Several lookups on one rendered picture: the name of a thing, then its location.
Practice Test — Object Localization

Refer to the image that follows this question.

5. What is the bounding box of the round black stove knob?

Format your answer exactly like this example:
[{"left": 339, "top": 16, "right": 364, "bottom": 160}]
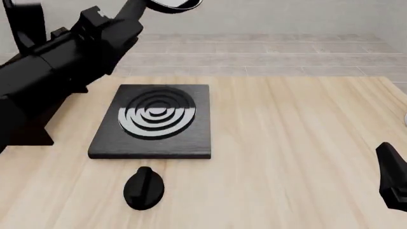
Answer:
[{"left": 123, "top": 166, "right": 166, "bottom": 204}]

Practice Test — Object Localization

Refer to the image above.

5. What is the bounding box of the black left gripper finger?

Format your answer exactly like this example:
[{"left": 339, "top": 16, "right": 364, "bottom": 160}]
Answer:
[{"left": 105, "top": 18, "right": 144, "bottom": 40}]

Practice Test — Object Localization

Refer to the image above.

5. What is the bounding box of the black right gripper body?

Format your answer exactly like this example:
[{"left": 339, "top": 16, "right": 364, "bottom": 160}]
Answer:
[{"left": 379, "top": 183, "right": 407, "bottom": 211}]

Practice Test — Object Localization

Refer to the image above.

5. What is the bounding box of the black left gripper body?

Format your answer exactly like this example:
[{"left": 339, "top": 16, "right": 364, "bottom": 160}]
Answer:
[{"left": 70, "top": 9, "right": 138, "bottom": 87}]

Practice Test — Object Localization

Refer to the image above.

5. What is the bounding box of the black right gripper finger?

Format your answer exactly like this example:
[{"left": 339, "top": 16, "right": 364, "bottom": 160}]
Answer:
[{"left": 375, "top": 141, "right": 407, "bottom": 191}]

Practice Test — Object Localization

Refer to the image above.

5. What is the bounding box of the flat black stove plate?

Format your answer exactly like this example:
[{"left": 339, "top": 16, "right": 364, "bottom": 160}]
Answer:
[{"left": 88, "top": 83, "right": 212, "bottom": 160}]

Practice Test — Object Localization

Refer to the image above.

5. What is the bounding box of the black frying pan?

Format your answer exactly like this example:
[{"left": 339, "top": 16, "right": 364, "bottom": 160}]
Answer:
[{"left": 110, "top": 0, "right": 204, "bottom": 24}]

